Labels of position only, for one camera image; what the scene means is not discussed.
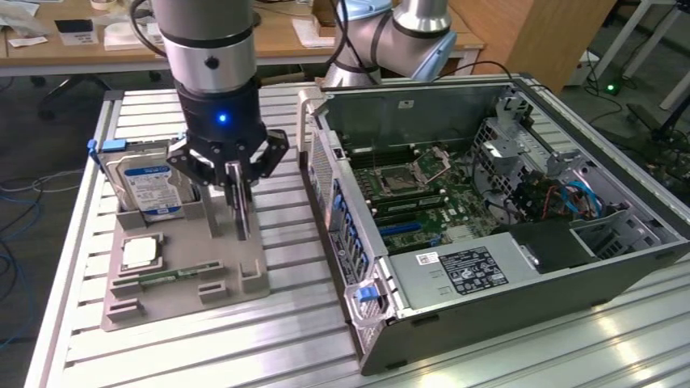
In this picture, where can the blue expansion slot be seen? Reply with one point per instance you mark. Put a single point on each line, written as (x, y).
(399, 230)

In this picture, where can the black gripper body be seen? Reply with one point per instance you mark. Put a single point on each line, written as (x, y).
(220, 121)

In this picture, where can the green RAM stick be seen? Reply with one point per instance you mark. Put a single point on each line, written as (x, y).
(167, 277)

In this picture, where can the CPU socket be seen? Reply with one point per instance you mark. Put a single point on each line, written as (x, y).
(399, 182)

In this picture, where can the hard disk with blue caddy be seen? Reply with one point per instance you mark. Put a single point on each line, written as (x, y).
(145, 190)

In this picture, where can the silver metal disk bay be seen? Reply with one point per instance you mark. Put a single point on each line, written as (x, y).
(619, 230)

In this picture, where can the metal socket cover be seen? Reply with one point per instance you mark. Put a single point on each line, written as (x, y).
(433, 163)

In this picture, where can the white paper stack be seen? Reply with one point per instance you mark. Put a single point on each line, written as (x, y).
(312, 34)

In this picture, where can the white box black label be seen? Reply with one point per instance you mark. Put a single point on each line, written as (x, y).
(74, 34)

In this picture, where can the beige tape roll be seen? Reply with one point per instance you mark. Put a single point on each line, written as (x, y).
(101, 4)

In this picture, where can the wooden cabinet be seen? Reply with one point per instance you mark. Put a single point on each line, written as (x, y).
(539, 40)

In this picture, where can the clear plastic bag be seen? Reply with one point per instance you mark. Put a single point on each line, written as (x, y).
(21, 16)

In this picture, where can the grey power supply unit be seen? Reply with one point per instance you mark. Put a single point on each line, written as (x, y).
(420, 283)

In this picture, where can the black office chair base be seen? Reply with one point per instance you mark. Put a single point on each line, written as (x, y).
(640, 117)
(53, 95)

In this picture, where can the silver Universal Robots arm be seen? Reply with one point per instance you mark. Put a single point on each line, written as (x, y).
(207, 40)

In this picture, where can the grey plastic parts rack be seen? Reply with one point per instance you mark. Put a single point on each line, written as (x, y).
(177, 299)

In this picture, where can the silver CPU chip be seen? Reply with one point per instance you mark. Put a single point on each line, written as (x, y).
(139, 254)

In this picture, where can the white paper label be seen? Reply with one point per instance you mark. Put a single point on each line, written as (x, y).
(26, 41)

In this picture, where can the brown cardboard box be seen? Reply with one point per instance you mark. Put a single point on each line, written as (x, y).
(323, 12)

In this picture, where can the black RAM stick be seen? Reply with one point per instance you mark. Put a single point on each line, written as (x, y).
(409, 205)

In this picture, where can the graphics card with metal bracket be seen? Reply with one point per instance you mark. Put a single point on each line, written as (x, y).
(241, 218)

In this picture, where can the silver metal drive cage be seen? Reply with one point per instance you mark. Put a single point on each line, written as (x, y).
(500, 157)

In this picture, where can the open dark grey PC case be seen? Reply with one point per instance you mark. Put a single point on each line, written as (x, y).
(484, 323)

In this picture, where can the green motherboard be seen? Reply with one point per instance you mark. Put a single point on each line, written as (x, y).
(457, 214)

